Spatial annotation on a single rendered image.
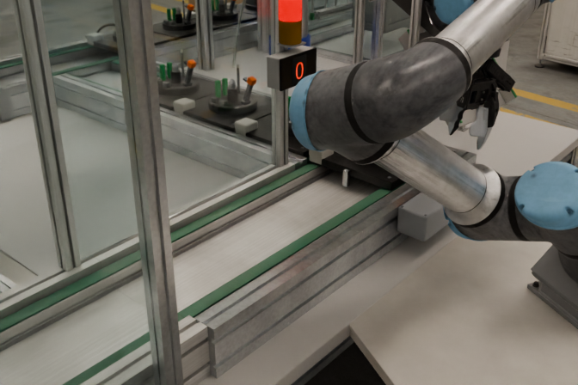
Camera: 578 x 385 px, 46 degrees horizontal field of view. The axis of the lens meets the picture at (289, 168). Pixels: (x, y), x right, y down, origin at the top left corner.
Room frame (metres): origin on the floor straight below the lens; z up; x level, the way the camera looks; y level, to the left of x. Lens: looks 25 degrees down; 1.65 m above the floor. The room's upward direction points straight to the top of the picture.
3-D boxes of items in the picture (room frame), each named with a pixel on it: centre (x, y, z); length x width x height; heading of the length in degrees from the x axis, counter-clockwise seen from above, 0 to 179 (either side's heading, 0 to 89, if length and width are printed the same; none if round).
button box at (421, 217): (1.31, -0.32, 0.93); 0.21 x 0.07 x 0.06; 139
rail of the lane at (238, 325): (1.21, -0.15, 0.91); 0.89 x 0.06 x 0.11; 139
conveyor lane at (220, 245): (1.31, 0.00, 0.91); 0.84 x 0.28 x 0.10; 139
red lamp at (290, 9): (1.45, 0.00, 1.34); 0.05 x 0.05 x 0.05
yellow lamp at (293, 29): (1.45, 0.00, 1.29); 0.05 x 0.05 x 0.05
